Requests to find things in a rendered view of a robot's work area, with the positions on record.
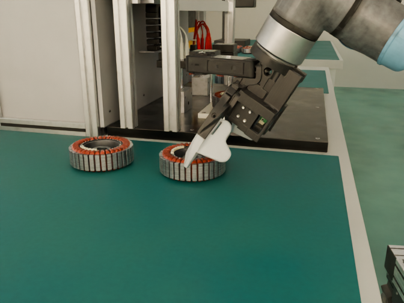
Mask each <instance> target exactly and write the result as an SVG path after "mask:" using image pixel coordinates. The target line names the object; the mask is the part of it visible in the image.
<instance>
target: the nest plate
mask: <svg viewBox="0 0 404 303"><path fill-rule="evenodd" d="M212 109H213V107H212V102H211V103H210V104H208V105H207V106H206V107H205V108H204V109H203V110H201V111H200V112H199V113H198V118H207V116H208V115H209V113H210V112H211V110H212Z"/></svg>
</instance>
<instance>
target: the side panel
mask: <svg viewBox="0 0 404 303"><path fill-rule="evenodd" d="M0 130H13V131H22V132H37V133H52V134H60V135H76V136H97V137H98V136H103V135H104V134H105V133H104V127H100V117H99V101H98V93H97V78H96V63H95V55H94V40H93V25H92V17H91V2H90V0H0Z"/></svg>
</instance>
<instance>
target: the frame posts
mask: <svg viewBox="0 0 404 303"><path fill-rule="evenodd" d="M225 1H228V2H231V11H225V25H224V43H234V30H235V4H236V0H225ZM160 3H161V44H162V85H163V106H164V131H167V132H169V131H170V130H172V131H173V132H178V131H179V130H180V129H181V128H182V126H181V88H180V13H179V0H160ZM112 4H113V15H114V33H115V52H116V62H117V81H118V99H119V110H120V128H126V127H128V129H134V128H135V127H137V126H138V110H137V96H136V73H135V48H134V36H133V11H132V4H131V3H130V0H112ZM195 19H197V22H198V21H202V20H203V21H205V23H206V11H195Z"/></svg>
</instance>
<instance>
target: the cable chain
mask: <svg viewBox="0 0 404 303"><path fill-rule="evenodd" d="M145 12H146V13H145V17H146V18H158V17H161V5H160V4H146V5H145ZM158 24H161V20H160V19H146V25H153V26H146V31H161V25H158ZM146 36H147V38H154V39H147V44H153V45H149V46H147V49H146V50H141V51H139V52H144V53H155V52H157V51H162V48H161V47H160V46H161V45H162V44H160V43H161V38H159V37H161V32H147V33H146Z"/></svg>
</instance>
